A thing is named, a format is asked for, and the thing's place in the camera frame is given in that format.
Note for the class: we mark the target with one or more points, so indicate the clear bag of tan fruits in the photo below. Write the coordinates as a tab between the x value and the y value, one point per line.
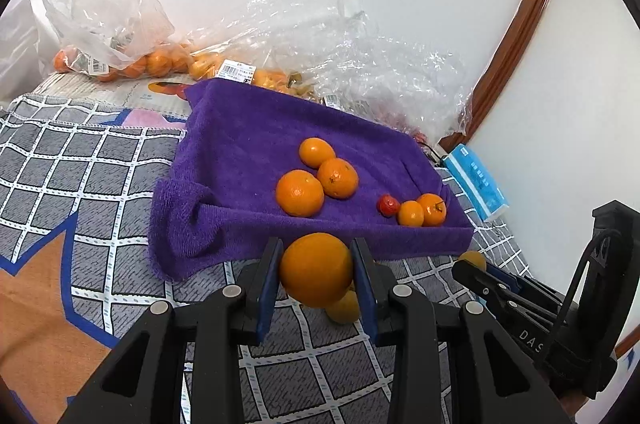
305	86

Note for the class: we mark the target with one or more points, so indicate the cardboard box with mango print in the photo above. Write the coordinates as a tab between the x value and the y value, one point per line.
130	91

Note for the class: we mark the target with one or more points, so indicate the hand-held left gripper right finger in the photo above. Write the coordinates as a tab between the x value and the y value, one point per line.
365	286

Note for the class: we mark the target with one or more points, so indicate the small red fruit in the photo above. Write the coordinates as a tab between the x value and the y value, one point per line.
388	206

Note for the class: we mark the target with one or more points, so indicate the small yellow citrus fruit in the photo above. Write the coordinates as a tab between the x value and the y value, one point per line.
345	309
474	258

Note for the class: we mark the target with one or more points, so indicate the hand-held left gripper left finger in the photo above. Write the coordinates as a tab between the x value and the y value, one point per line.
267	286

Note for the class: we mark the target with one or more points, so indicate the brown wooden trim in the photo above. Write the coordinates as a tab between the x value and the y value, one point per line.
525	28

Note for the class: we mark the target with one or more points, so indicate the crumpled clear plastic bag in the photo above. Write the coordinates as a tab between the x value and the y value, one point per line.
410	73

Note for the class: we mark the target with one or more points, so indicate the grid-patterned blanket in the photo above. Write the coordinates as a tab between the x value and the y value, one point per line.
100	184

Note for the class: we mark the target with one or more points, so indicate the plastic bag of oranges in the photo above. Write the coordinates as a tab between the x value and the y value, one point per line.
110	18

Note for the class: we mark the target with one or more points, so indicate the small orange with stem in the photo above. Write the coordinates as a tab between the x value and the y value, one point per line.
432	209

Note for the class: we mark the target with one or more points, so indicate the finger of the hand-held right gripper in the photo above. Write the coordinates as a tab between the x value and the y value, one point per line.
475	281
505	276

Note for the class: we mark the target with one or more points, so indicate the blue tissue pack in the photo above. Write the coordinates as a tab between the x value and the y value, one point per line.
475	184

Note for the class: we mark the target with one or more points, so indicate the purple towel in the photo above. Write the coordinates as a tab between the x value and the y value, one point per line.
240	143

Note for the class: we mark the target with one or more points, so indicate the labelled bag of small oranges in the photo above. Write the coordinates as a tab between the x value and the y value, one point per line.
207	63

